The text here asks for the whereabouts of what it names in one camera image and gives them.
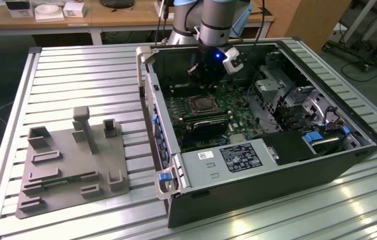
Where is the black graphics card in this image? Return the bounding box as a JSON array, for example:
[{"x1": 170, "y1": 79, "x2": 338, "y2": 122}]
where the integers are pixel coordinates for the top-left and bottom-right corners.
[{"x1": 184, "y1": 118, "x2": 228, "y2": 145}]

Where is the silver CPU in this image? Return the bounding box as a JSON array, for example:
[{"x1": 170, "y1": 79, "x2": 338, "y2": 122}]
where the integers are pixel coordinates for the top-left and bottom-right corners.
[{"x1": 196, "y1": 98, "x2": 213, "y2": 110}]

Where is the black plastic shroud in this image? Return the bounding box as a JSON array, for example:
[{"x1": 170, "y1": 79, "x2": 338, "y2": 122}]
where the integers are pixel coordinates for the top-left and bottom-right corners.
[{"x1": 260, "y1": 131, "x2": 320, "y2": 166}]

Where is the blue case latch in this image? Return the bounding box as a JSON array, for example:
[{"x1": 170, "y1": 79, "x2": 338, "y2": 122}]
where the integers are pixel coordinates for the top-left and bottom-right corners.
[{"x1": 156, "y1": 171, "x2": 172, "y2": 184}]

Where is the black camera cable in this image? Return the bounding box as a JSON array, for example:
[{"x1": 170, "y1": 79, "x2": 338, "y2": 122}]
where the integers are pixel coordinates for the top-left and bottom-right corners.
[{"x1": 252, "y1": 0, "x2": 267, "y2": 47}]

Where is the pale blue teach pendant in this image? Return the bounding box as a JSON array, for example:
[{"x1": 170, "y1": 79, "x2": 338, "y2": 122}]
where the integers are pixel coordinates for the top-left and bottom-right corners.
[{"x1": 232, "y1": 2, "x2": 253, "y2": 32}]

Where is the white block with round hollow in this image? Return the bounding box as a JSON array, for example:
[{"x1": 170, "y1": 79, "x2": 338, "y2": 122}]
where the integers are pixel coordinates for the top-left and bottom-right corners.
[{"x1": 33, "y1": 4, "x2": 65, "y2": 24}]

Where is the small silver chipset heatsink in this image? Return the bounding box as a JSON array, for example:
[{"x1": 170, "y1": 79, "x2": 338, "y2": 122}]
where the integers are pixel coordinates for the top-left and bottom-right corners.
[{"x1": 228, "y1": 133, "x2": 248, "y2": 145}]

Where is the green motherboard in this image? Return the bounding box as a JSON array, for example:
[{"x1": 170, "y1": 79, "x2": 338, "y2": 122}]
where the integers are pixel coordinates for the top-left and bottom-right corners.
[{"x1": 165, "y1": 79, "x2": 263, "y2": 153}]

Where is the wooden cabinet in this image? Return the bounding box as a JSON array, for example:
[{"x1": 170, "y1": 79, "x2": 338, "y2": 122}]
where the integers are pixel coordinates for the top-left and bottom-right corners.
[{"x1": 267, "y1": 0, "x2": 342, "y2": 55}]

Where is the black PC case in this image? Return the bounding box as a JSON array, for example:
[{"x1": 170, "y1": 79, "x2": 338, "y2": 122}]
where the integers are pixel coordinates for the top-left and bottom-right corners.
[{"x1": 134, "y1": 37, "x2": 377, "y2": 229}]

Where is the grey parts rack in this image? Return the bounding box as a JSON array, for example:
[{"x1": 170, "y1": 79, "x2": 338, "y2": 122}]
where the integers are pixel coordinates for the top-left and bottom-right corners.
[{"x1": 13, "y1": 106, "x2": 130, "y2": 220}]

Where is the coloured wire bundle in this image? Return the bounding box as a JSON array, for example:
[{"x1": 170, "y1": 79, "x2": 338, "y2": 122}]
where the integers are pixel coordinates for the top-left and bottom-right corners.
[{"x1": 320, "y1": 104, "x2": 344, "y2": 131}]

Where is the green RAM stick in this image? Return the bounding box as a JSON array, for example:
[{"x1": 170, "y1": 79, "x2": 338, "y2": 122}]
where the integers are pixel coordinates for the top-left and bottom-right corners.
[{"x1": 39, "y1": 175, "x2": 84, "y2": 188}]

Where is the white box with black top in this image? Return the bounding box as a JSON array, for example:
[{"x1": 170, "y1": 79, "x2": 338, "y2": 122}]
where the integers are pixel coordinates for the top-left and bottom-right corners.
[{"x1": 5, "y1": 0, "x2": 31, "y2": 19}]

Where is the white printed box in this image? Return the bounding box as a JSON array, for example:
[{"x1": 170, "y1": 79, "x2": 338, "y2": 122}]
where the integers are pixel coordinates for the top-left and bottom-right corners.
[{"x1": 61, "y1": 1, "x2": 86, "y2": 18}]

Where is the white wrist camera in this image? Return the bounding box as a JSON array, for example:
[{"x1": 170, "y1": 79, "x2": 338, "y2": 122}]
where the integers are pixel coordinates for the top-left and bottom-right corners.
[{"x1": 221, "y1": 46, "x2": 244, "y2": 75}]

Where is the silver power supply unit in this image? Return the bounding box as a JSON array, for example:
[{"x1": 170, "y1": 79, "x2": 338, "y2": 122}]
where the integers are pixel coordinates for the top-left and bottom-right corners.
[{"x1": 176, "y1": 138, "x2": 279, "y2": 193}]

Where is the small white box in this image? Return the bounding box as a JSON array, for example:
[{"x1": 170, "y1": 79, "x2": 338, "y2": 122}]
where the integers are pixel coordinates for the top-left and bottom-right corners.
[{"x1": 156, "y1": 0, "x2": 176, "y2": 21}]

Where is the silver metal drive cage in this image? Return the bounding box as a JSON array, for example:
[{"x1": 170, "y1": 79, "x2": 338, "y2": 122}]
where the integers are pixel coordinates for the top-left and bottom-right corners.
[{"x1": 245, "y1": 48, "x2": 313, "y2": 133}]

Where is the CPU socket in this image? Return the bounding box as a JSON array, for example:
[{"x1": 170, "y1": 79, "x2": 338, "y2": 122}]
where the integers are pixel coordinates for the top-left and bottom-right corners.
[{"x1": 186, "y1": 94, "x2": 224, "y2": 115}]

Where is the black round object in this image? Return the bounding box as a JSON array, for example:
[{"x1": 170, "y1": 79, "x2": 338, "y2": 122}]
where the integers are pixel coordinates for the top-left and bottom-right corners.
[{"x1": 98, "y1": 0, "x2": 134, "y2": 8}]

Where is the white wheeled equipment stand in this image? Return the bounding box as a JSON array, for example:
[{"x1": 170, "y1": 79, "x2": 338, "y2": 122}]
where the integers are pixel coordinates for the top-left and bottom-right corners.
[{"x1": 320, "y1": 0, "x2": 377, "y2": 73}]

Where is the blue disk carrier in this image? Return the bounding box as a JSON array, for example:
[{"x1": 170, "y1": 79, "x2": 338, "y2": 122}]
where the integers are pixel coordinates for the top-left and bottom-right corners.
[{"x1": 301, "y1": 126, "x2": 355, "y2": 155}]

